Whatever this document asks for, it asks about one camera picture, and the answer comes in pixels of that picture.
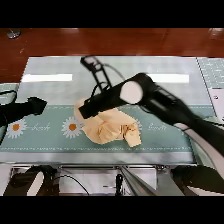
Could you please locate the yellow T-shirt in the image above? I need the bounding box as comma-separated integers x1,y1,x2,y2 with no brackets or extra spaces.
73,97,143,149

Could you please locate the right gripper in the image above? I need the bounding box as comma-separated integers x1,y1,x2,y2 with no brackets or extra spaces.
77,94,105,120

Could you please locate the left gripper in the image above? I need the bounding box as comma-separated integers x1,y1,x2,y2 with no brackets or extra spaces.
27,96,48,117

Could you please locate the silver frame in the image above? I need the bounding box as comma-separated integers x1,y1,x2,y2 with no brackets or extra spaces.
0,162,224,197

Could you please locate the black cable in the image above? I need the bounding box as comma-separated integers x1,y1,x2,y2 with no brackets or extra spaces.
0,89,19,106
53,174,91,197

